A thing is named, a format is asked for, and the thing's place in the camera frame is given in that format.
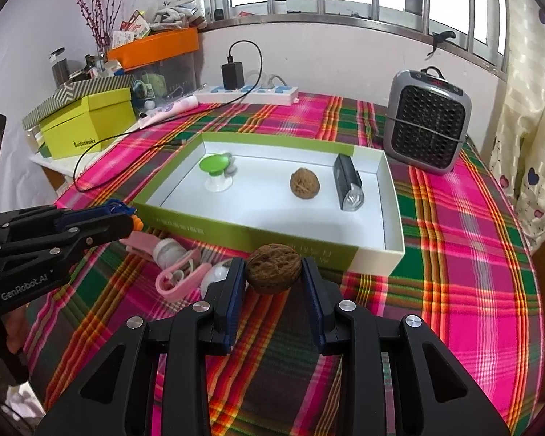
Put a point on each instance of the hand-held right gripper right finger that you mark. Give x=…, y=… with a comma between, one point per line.
x=312, y=309

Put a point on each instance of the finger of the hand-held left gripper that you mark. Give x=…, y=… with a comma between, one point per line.
x=86, y=215
x=104, y=231

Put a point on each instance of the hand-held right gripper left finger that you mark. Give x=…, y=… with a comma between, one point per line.
x=234, y=309

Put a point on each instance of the blue knitted toy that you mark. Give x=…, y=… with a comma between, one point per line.
x=138, y=223

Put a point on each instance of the large pink clip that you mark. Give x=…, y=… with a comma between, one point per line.
x=141, y=240

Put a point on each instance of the white panda gadget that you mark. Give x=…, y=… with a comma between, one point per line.
x=215, y=275

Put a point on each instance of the dark brown walnut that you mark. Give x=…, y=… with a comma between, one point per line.
x=270, y=270

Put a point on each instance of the small pink clip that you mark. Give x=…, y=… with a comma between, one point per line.
x=177, y=288

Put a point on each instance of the white and clear jar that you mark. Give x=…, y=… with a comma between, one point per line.
x=168, y=252

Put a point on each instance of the green and white cardboard box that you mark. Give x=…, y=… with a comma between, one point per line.
x=272, y=209

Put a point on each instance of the light brown walnut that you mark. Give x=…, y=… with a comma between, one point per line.
x=305, y=183

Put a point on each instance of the green and white mushroom gadget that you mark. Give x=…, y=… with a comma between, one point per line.
x=213, y=163

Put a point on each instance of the black bike light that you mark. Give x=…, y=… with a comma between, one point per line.
x=345, y=177

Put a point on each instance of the grey and white round gadget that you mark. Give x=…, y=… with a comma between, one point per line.
x=230, y=166

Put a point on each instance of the person's left hand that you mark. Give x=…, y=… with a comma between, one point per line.
x=14, y=334

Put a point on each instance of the yellow-green box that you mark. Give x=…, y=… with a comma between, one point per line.
x=91, y=127

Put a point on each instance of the striped gift box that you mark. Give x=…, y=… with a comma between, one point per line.
x=72, y=93

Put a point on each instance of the small white bottle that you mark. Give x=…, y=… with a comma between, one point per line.
x=147, y=104

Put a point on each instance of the pink and green plaid cloth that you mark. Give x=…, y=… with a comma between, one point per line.
x=436, y=259

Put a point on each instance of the pink and white tube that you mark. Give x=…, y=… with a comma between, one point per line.
x=172, y=109

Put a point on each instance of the dark jar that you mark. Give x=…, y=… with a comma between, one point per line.
x=60, y=70

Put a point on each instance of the clear container with orange lid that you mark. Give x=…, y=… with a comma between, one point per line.
x=159, y=45

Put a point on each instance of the printed paper packets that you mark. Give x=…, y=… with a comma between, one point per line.
x=134, y=27

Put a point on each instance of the black charger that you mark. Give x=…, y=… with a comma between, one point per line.
x=232, y=75

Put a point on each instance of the white power strip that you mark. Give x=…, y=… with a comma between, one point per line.
x=254, y=95

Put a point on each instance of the purple flower branches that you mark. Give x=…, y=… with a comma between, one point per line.
x=95, y=9

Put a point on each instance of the grey space heater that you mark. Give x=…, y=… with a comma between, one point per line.
x=429, y=122

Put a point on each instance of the metal window grille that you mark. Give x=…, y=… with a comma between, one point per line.
x=327, y=22

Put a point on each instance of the cream heart-print curtain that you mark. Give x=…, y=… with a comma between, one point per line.
x=531, y=100

